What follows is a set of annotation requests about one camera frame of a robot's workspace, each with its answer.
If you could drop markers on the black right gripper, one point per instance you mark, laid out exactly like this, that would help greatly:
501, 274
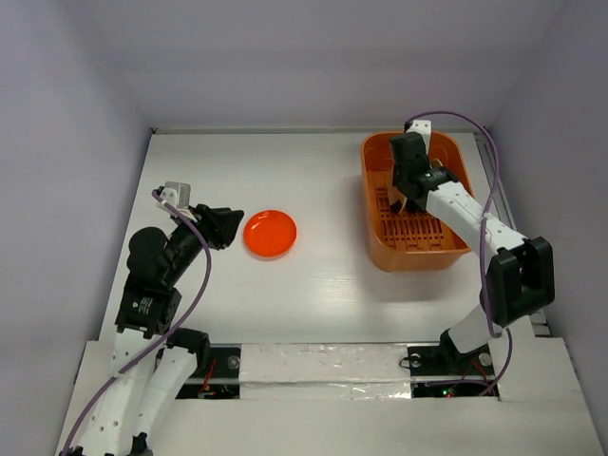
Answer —
408, 191

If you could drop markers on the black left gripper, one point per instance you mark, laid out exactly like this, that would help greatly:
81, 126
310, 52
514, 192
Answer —
218, 223

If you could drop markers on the orange plastic plate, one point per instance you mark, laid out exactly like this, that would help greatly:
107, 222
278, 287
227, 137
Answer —
270, 234

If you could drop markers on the cream white plate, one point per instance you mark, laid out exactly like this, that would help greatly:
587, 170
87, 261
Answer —
397, 200

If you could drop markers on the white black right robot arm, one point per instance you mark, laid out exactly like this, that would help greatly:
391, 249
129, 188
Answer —
439, 193

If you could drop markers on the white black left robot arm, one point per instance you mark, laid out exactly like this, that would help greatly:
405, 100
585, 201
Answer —
153, 354

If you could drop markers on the orange plastic dish rack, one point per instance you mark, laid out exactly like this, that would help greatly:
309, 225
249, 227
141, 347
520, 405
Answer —
403, 242

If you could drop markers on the silver tape covered board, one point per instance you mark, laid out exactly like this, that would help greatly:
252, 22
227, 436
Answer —
323, 372

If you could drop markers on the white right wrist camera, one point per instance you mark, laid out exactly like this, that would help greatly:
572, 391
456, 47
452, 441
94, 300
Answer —
422, 127

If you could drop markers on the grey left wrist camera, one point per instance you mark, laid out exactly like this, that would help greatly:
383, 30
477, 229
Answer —
176, 194

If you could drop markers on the aluminium rail right side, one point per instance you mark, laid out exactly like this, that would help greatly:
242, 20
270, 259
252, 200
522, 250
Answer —
517, 271

